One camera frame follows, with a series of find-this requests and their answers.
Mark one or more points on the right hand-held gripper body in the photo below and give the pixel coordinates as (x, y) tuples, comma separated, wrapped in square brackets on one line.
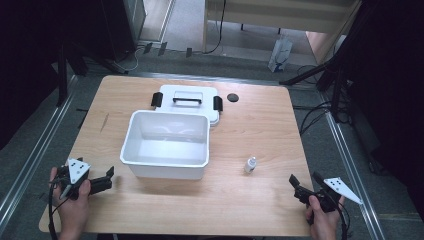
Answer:
[(328, 193)]

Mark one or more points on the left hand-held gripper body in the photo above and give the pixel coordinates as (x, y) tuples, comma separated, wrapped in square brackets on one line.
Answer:
[(77, 170)]

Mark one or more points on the small white bottle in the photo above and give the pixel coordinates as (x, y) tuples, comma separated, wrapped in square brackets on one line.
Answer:
[(250, 165)]

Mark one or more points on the white plastic storage box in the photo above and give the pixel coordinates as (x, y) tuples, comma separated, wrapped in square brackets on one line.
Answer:
[(166, 153)]

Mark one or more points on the person's right hand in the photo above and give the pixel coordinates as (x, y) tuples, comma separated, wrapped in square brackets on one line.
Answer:
[(323, 223)]

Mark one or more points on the person's left hand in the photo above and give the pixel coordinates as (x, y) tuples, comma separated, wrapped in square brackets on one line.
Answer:
[(73, 213)]

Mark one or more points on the black metal stand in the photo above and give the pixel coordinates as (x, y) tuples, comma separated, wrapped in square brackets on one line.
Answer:
[(62, 73)]

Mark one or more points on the black round table grommet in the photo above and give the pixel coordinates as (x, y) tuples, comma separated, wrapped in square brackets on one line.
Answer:
[(232, 97)]

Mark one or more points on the black tripod stand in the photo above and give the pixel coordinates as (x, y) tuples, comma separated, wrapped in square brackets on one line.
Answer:
[(320, 71)]

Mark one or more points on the white plastic bag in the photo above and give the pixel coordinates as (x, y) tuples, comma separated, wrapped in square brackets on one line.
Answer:
[(280, 53)]

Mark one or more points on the dark cabinet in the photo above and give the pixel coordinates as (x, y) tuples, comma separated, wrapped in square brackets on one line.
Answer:
[(125, 26)]

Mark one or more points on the light wooden furniture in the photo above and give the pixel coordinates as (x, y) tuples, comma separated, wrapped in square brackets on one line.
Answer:
[(283, 15)]

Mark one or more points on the metal floor rail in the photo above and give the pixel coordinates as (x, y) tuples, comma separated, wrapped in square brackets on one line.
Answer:
[(30, 156), (350, 170)]

